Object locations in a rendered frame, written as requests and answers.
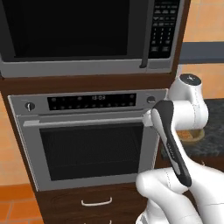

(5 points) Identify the dark microwave door handle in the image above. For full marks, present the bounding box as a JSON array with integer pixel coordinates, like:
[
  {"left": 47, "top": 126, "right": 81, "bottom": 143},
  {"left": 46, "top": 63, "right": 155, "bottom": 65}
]
[{"left": 138, "top": 0, "right": 156, "bottom": 69}]

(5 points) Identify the silver oven door handle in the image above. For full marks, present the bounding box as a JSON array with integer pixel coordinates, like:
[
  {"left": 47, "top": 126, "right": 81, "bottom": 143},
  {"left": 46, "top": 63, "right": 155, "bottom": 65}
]
[{"left": 22, "top": 115, "right": 147, "bottom": 129}]

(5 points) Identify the silver black microwave oven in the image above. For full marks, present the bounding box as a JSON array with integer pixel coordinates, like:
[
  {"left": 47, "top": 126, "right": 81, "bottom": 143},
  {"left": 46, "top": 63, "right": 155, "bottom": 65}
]
[{"left": 0, "top": 0, "right": 186, "bottom": 79}]

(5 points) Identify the silver built-in oven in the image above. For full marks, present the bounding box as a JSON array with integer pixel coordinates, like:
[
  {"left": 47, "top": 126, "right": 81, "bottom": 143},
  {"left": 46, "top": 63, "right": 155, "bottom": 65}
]
[{"left": 7, "top": 88, "right": 177, "bottom": 193}]

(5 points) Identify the black oven knob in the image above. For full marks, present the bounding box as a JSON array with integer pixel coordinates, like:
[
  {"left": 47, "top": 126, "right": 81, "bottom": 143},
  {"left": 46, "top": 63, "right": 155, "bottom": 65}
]
[
  {"left": 24, "top": 101, "right": 36, "bottom": 113},
  {"left": 145, "top": 94, "right": 158, "bottom": 105}
]

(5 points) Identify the orange waffle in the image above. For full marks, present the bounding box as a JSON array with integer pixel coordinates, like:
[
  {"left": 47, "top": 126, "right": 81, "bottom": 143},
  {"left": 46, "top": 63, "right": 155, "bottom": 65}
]
[{"left": 177, "top": 129, "right": 194, "bottom": 140}]

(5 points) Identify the grey wall shelf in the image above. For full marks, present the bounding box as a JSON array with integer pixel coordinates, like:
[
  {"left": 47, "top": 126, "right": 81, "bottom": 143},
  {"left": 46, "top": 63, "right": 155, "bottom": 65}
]
[{"left": 178, "top": 41, "right": 224, "bottom": 65}]

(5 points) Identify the brown base cabinet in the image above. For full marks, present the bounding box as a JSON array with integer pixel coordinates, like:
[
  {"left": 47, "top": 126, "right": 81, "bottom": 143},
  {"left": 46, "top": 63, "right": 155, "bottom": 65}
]
[{"left": 153, "top": 145, "right": 224, "bottom": 177}]

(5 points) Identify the tan bowl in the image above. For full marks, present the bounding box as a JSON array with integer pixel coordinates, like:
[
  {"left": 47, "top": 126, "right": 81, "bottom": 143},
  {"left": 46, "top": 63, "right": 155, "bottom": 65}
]
[{"left": 175, "top": 127, "right": 207, "bottom": 146}]

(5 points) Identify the brown wooden drawer front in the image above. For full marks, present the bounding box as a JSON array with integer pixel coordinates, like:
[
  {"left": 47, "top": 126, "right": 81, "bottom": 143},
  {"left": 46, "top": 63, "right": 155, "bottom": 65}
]
[
  {"left": 42, "top": 216, "right": 145, "bottom": 224},
  {"left": 35, "top": 183, "right": 148, "bottom": 219}
]

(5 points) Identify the black glass microwave door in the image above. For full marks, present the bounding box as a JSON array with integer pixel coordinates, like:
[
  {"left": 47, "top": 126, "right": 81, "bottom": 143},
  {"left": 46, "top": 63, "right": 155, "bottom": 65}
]
[{"left": 0, "top": 0, "right": 151, "bottom": 79}]

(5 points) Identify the brown wooden tall cabinet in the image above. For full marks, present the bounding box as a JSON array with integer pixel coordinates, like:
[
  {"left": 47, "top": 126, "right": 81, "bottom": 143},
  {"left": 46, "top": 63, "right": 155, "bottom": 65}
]
[{"left": 0, "top": 0, "right": 193, "bottom": 224}]

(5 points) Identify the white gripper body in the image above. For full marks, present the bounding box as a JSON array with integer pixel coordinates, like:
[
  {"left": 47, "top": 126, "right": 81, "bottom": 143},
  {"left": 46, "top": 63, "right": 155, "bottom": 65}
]
[{"left": 142, "top": 108, "right": 155, "bottom": 129}]

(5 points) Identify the silver oven door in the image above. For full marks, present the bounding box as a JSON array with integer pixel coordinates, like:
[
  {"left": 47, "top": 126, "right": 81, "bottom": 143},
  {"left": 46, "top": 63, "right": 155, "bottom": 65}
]
[{"left": 16, "top": 111, "right": 161, "bottom": 193}]

